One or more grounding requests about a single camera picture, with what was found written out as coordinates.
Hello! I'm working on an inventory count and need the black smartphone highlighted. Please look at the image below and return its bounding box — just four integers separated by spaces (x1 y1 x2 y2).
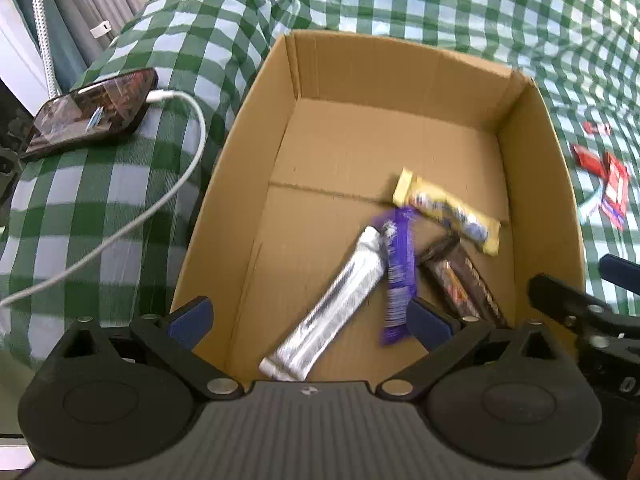
20 67 160 162

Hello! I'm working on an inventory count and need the small red candy packet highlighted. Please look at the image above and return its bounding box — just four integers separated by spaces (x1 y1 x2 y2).
571 143 608 176

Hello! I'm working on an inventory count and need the grey curtain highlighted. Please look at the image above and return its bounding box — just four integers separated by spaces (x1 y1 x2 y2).
37 0 141 78

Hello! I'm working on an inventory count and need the gooseneck phone holder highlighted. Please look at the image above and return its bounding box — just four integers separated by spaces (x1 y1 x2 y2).
27 0 58 98

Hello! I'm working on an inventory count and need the silver snack bar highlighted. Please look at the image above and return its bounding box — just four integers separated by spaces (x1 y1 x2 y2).
259 225 387 382

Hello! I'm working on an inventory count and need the yellow snack bar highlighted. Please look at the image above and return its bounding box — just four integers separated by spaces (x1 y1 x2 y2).
391 167 502 257

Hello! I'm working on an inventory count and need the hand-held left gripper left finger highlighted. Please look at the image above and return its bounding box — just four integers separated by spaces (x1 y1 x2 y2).
57 296 246 402

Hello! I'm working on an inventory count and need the red wafer packet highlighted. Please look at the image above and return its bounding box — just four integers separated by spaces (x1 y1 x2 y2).
599 152 631 231

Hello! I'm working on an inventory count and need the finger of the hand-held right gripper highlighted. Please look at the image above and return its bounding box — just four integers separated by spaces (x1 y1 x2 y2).
599 254 640 288
527 274 623 341

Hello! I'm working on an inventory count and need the white charging cable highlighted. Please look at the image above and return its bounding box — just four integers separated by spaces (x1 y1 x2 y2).
0 89 208 307

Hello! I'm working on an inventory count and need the brown cardboard box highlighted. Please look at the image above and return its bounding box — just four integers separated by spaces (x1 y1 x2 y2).
170 29 587 396

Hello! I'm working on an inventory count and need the purple chocolate bar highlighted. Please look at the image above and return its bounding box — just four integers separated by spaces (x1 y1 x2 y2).
372 206 418 347

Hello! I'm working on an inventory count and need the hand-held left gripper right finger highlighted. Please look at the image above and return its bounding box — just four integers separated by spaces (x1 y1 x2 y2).
375 296 566 402

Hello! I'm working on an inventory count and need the brown chocolate bar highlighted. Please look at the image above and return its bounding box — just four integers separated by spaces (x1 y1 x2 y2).
416 232 508 329

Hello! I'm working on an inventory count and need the white window frame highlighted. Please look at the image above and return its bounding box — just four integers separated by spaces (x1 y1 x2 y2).
0 0 51 96

